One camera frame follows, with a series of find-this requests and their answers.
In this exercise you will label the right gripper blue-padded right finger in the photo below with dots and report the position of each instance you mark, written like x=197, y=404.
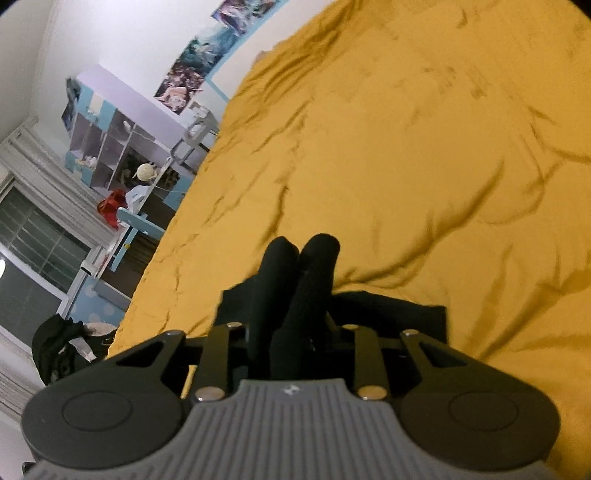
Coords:
x=365, y=370

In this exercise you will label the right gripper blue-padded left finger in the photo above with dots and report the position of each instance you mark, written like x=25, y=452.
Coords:
x=212, y=355

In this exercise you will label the black long-sleeve sweatshirt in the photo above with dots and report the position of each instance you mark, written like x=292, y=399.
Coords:
x=294, y=317

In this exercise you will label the dark clothes pile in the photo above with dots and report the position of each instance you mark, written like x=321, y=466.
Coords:
x=61, y=347

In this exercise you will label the blue and white chair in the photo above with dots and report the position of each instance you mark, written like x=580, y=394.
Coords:
x=134, y=224

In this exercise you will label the red bag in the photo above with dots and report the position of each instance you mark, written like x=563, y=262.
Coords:
x=108, y=207

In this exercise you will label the cream round hat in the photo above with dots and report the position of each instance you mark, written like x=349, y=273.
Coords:
x=146, y=172

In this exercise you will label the window with grey curtain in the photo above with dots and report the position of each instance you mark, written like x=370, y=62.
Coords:
x=49, y=227

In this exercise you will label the grey metal trolley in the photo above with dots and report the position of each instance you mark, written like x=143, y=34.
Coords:
x=190, y=150

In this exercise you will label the desk with shelf unit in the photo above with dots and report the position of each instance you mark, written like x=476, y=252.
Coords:
x=114, y=130

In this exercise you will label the mustard yellow quilt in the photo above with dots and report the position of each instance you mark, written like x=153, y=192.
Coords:
x=446, y=144

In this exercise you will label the anime poster strip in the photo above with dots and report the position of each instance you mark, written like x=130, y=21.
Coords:
x=232, y=22

